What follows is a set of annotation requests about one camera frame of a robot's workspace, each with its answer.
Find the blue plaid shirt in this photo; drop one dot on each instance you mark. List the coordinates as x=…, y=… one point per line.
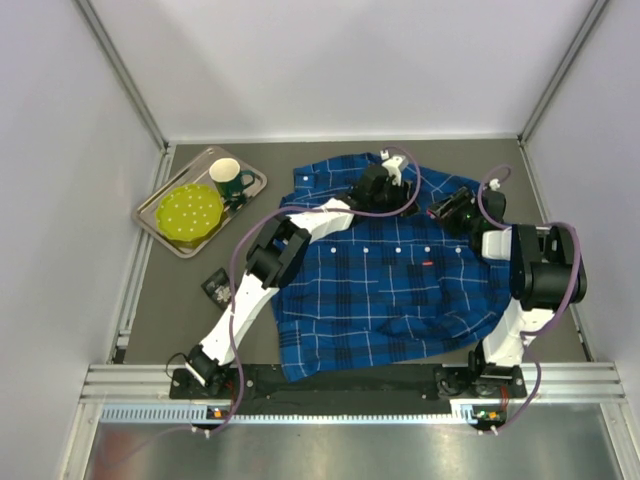
x=384, y=291

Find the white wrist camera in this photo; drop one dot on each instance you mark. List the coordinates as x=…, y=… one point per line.
x=394, y=165
x=494, y=184

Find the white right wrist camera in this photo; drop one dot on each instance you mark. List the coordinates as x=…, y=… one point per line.
x=494, y=184

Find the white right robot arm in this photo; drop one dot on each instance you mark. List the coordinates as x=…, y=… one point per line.
x=544, y=267

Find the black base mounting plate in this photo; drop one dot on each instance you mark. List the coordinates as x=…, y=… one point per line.
x=386, y=390

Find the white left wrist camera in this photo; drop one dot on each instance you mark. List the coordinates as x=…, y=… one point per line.
x=394, y=165

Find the small black frame box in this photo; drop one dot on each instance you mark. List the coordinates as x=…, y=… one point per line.
x=218, y=278

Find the yellow-green dotted plate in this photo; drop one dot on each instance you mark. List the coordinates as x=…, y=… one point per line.
x=187, y=215

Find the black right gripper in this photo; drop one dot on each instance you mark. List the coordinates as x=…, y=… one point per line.
x=447, y=209

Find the green mug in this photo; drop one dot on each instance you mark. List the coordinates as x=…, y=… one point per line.
x=230, y=179

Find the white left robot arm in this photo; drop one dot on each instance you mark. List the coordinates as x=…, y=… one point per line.
x=277, y=253

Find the silver maple leaf brooch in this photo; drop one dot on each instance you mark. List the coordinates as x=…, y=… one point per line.
x=222, y=294

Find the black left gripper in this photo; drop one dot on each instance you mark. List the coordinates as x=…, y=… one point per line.
x=400, y=190

